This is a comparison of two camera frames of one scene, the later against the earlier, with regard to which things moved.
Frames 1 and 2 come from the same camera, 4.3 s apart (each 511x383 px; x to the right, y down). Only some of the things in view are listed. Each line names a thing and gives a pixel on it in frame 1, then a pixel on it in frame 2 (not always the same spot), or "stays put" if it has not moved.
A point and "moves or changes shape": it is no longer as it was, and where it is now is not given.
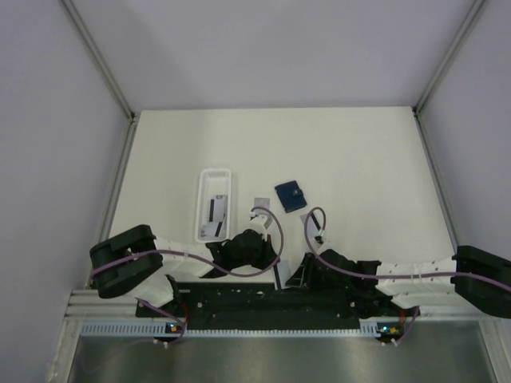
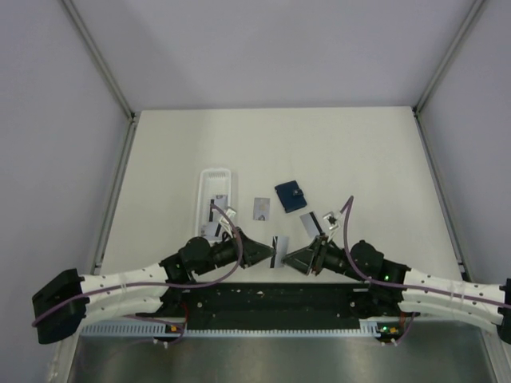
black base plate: [266, 306] stays put
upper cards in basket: [218, 208] stays put
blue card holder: [291, 195] stays put
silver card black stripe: [283, 270] moves or changes shape
